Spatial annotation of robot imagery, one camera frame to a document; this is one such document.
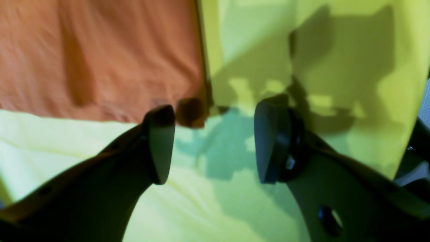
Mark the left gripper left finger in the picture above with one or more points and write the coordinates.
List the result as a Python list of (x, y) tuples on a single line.
[(93, 200)]

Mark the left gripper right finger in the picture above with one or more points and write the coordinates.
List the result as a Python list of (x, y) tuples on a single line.
[(340, 199)]

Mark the orange T-shirt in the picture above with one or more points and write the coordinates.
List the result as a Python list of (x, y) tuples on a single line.
[(102, 60)]

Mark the yellow table cloth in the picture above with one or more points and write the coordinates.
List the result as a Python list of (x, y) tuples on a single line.
[(355, 69)]

